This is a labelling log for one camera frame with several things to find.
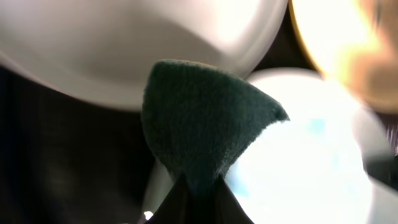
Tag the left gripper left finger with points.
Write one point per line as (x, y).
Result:
(175, 207)

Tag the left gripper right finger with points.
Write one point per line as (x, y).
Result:
(227, 208)

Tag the green yellow sponge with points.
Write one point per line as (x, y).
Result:
(198, 120)

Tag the light blue plate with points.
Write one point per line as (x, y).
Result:
(313, 167)
(102, 51)

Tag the yellow plate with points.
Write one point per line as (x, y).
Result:
(353, 42)

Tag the round black tray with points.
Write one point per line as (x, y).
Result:
(90, 161)

